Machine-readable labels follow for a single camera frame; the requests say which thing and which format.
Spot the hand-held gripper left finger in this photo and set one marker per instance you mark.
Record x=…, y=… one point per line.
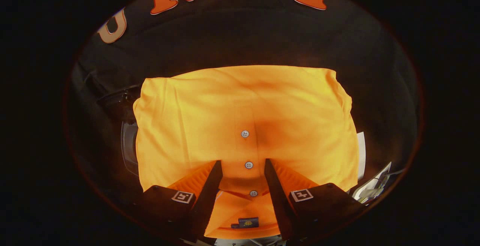
x=210, y=197

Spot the white papers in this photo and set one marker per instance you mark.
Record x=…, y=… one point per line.
x=375, y=189

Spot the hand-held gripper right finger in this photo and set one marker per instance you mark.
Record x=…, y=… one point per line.
x=277, y=197

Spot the yellow polo shirt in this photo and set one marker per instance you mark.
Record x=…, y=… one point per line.
x=210, y=118

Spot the grey washing machine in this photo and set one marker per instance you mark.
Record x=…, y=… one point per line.
x=129, y=148

